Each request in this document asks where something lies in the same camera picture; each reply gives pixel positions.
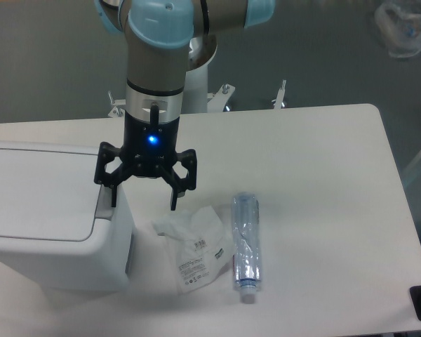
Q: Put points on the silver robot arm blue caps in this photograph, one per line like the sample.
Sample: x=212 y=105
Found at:
x=158 y=34

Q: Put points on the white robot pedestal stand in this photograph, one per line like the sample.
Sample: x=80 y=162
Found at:
x=196 y=97

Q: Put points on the clear plastic bag on floor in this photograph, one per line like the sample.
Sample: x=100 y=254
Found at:
x=399 y=23

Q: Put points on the crumpled white plastic wrapper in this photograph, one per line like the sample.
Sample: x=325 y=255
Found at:
x=199 y=244

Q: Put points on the white trash can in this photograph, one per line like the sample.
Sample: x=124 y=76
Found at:
x=57 y=226

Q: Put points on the crushed clear plastic bottle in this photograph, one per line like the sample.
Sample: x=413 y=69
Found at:
x=247 y=261

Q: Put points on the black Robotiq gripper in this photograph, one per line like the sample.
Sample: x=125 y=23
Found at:
x=147 y=152

